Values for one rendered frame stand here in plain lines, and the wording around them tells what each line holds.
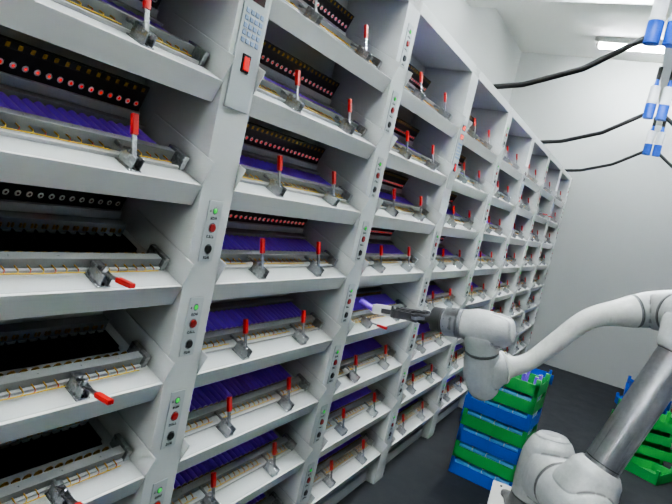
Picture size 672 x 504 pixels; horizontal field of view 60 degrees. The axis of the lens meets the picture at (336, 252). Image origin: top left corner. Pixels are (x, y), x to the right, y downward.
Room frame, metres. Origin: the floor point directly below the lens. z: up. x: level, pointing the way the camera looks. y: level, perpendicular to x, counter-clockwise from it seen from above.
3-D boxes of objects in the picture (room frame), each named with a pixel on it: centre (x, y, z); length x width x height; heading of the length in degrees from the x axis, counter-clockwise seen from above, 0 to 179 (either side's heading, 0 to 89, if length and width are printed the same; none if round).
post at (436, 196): (2.42, -0.30, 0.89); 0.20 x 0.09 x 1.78; 63
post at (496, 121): (3.04, -0.62, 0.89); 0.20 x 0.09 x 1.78; 63
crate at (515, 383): (2.63, -0.92, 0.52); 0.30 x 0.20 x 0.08; 58
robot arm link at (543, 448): (1.76, -0.80, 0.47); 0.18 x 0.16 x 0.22; 7
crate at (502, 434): (2.63, -0.92, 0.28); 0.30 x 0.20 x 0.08; 58
